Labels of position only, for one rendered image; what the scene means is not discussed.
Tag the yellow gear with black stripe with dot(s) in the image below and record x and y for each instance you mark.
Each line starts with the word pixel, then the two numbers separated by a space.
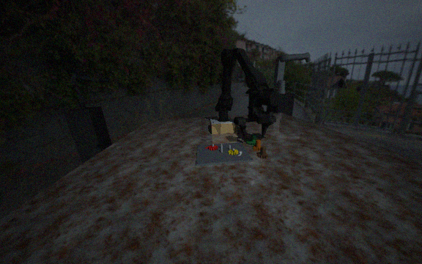
pixel 235 152

